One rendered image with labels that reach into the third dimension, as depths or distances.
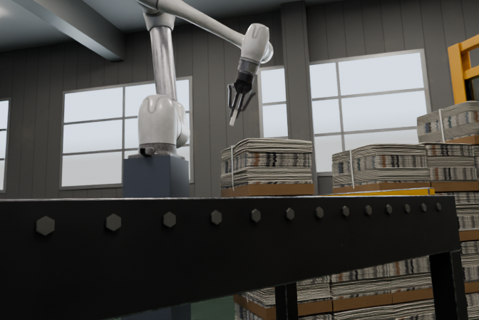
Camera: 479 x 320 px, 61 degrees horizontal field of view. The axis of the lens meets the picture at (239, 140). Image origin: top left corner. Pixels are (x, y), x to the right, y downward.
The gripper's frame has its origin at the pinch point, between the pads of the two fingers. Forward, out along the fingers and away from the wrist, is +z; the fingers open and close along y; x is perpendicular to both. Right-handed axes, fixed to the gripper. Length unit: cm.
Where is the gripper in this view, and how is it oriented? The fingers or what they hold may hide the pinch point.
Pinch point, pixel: (233, 117)
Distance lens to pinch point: 180.7
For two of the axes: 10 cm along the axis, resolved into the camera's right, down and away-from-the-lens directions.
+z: -2.8, 9.5, 1.4
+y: -9.5, -2.6, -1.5
